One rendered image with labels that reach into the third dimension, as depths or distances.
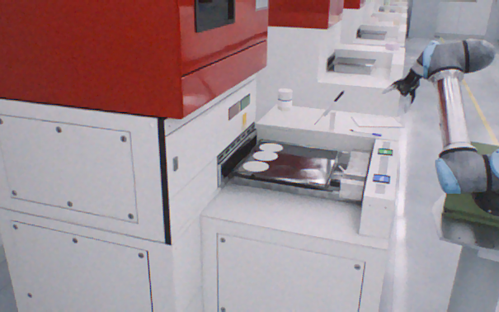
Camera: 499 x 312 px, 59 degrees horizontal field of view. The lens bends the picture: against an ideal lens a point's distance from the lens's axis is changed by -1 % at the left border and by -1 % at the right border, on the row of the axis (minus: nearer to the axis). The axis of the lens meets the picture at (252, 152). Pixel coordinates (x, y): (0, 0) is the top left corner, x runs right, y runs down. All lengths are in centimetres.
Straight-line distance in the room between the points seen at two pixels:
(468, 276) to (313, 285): 58
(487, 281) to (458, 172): 48
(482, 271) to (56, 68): 154
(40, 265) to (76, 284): 16
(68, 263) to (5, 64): 69
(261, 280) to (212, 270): 19
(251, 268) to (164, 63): 77
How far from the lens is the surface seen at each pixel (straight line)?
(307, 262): 152
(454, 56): 168
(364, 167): 185
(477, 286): 183
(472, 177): 151
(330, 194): 169
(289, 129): 199
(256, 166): 174
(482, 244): 160
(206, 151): 153
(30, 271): 186
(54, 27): 138
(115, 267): 158
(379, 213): 146
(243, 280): 164
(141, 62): 124
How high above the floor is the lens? 159
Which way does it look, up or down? 22 degrees down
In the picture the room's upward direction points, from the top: 1 degrees clockwise
